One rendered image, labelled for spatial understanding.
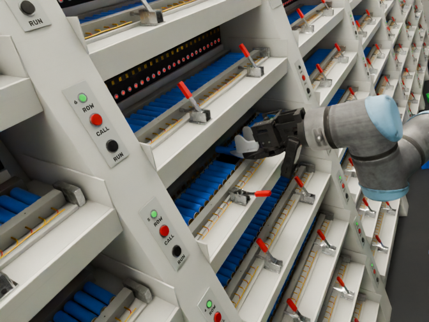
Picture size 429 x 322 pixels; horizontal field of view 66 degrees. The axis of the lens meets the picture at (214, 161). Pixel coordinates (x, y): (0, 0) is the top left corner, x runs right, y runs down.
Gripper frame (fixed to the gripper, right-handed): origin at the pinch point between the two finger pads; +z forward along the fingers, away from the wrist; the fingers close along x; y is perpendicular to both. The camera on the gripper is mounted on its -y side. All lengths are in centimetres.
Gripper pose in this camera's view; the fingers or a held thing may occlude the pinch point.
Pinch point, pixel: (237, 151)
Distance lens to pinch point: 85.4
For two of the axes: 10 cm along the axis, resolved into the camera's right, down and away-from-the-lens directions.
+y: -4.0, -8.5, -3.5
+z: -7.8, 1.1, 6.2
